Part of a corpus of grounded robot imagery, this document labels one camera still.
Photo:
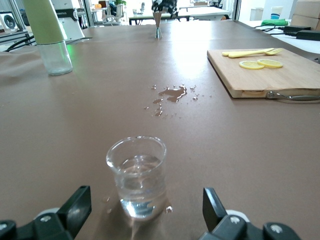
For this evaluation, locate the clear glass beaker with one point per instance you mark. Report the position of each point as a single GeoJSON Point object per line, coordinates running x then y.
{"type": "Point", "coordinates": [137, 180]}

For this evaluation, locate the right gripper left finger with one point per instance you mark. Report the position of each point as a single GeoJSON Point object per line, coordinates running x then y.
{"type": "Point", "coordinates": [62, 220]}

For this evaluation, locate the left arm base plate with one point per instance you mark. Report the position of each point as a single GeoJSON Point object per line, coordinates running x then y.
{"type": "Point", "coordinates": [85, 39]}

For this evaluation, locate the lemon slice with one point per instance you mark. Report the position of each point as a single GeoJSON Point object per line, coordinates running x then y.
{"type": "Point", "coordinates": [250, 65]}
{"type": "Point", "coordinates": [271, 63]}

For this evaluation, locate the green potted plant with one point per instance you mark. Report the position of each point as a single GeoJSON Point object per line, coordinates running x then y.
{"type": "Point", "coordinates": [120, 2]}

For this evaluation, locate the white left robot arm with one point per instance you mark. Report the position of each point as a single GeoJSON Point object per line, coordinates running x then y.
{"type": "Point", "coordinates": [70, 27]}

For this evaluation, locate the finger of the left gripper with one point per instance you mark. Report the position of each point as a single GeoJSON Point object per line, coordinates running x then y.
{"type": "Point", "coordinates": [172, 7]}
{"type": "Point", "coordinates": [156, 6]}

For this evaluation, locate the yellow plastic fork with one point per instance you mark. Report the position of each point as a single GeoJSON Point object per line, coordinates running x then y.
{"type": "Point", "coordinates": [250, 53]}

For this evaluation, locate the green cloth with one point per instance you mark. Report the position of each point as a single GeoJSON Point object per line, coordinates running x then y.
{"type": "Point", "coordinates": [275, 22]}

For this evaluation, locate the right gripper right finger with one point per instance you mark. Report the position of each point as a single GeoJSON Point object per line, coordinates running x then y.
{"type": "Point", "coordinates": [225, 225]}

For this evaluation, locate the white office chair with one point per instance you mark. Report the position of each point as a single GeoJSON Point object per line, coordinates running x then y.
{"type": "Point", "coordinates": [117, 13]}

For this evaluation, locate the yellow plastic knife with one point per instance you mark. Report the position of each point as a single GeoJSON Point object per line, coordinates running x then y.
{"type": "Point", "coordinates": [226, 53]}

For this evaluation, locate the cardboard box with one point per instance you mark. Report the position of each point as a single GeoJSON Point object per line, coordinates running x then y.
{"type": "Point", "coordinates": [308, 7]}
{"type": "Point", "coordinates": [305, 22]}

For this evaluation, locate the white waste bin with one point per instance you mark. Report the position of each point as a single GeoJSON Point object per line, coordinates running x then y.
{"type": "Point", "coordinates": [256, 14]}

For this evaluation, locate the steel jigger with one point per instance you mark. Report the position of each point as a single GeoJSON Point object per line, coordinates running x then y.
{"type": "Point", "coordinates": [157, 27]}

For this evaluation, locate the green sleeved glass bottle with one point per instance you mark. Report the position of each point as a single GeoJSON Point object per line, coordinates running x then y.
{"type": "Point", "coordinates": [45, 22]}

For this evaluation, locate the spilled liquid puddle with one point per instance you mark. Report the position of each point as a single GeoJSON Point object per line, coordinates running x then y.
{"type": "Point", "coordinates": [175, 93]}

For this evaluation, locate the white office table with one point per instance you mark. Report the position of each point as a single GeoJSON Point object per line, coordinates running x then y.
{"type": "Point", "coordinates": [200, 12]}

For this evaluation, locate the white blue paper cup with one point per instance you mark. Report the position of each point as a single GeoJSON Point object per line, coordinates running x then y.
{"type": "Point", "coordinates": [277, 13]}

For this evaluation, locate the wooden cutting board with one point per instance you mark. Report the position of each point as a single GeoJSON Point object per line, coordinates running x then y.
{"type": "Point", "coordinates": [287, 77]}

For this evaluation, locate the black power adapter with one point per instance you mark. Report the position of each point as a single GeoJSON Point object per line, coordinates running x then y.
{"type": "Point", "coordinates": [297, 28]}
{"type": "Point", "coordinates": [308, 35]}

